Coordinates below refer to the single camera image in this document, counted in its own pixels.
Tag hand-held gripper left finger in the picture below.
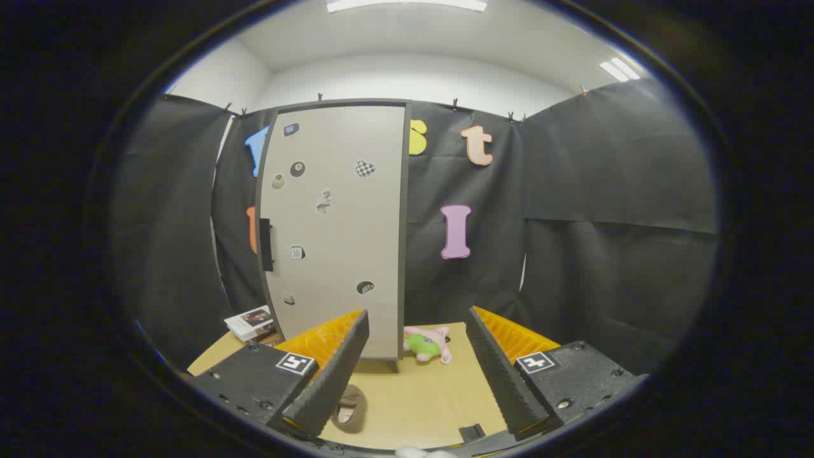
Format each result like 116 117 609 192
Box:
191 309 370 440

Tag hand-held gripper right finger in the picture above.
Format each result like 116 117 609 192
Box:
466 306 649 441

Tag light grey shoe cabinet door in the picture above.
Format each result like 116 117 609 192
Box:
258 105 406 360

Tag grey shoe cabinet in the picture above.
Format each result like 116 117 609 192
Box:
254 99 413 373

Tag pink and green plush toy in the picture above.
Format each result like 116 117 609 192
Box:
403 326 453 364

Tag brown fluffy shoe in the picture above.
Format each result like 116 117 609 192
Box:
331 385 368 434

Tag black backdrop cloth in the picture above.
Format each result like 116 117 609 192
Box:
111 80 719 376

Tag long ceiling light panel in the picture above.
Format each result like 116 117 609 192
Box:
326 0 489 13

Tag small ceiling light panel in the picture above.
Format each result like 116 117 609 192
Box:
599 57 642 82

